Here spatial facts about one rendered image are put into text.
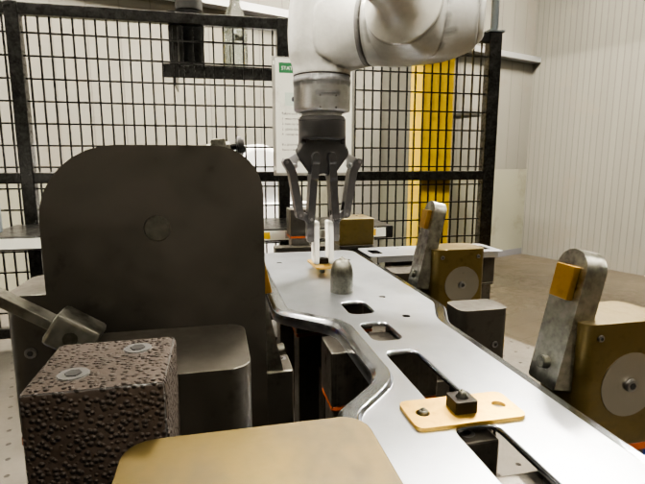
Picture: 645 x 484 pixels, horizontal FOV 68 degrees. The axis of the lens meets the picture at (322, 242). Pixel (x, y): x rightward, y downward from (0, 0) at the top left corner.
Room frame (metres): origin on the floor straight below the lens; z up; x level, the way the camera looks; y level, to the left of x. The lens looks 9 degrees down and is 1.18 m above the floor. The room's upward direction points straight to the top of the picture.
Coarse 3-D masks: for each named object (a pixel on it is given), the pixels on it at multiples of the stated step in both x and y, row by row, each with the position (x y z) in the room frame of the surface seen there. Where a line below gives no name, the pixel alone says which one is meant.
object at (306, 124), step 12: (300, 120) 0.76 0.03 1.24; (312, 120) 0.74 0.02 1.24; (324, 120) 0.74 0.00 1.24; (336, 120) 0.75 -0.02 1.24; (300, 132) 0.76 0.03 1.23; (312, 132) 0.74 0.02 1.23; (324, 132) 0.74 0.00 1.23; (336, 132) 0.75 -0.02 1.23; (300, 144) 0.76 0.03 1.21; (312, 144) 0.76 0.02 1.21; (324, 144) 0.77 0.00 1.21; (336, 144) 0.77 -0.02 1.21; (300, 156) 0.76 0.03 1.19; (324, 156) 0.77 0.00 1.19; (324, 168) 0.77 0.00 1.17
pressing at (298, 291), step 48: (288, 288) 0.67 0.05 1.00; (384, 288) 0.67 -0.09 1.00; (336, 336) 0.50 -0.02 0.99; (432, 336) 0.48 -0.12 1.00; (384, 384) 0.36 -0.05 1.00; (480, 384) 0.37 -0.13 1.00; (528, 384) 0.37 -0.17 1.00; (384, 432) 0.30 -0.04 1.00; (432, 432) 0.30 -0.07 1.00; (528, 432) 0.30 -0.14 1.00; (576, 432) 0.30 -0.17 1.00; (432, 480) 0.25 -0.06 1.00; (480, 480) 0.25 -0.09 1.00; (576, 480) 0.25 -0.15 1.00; (624, 480) 0.25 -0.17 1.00
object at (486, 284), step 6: (486, 258) 0.99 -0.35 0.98; (492, 258) 0.99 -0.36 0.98; (486, 264) 0.99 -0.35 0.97; (492, 264) 0.99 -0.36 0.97; (486, 270) 0.99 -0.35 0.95; (492, 270) 0.99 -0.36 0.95; (486, 276) 0.99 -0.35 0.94; (492, 276) 0.99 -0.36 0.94; (486, 282) 0.99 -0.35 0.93; (492, 282) 0.99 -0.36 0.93; (486, 288) 0.99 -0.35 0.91; (486, 294) 0.99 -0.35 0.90
